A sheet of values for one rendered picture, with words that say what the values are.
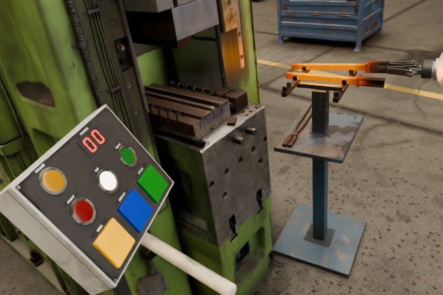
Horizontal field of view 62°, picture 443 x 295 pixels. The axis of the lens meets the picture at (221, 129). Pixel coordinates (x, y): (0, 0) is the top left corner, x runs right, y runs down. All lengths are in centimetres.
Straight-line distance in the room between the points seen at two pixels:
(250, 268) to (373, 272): 61
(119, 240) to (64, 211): 13
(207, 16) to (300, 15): 398
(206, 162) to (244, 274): 72
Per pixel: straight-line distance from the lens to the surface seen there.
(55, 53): 110
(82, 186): 84
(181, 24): 116
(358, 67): 172
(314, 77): 165
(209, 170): 129
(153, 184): 96
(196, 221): 155
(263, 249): 190
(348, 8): 490
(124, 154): 94
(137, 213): 90
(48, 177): 80
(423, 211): 245
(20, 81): 147
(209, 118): 132
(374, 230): 226
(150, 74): 173
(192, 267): 124
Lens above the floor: 156
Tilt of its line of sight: 29 degrees down
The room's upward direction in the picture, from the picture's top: 8 degrees counter-clockwise
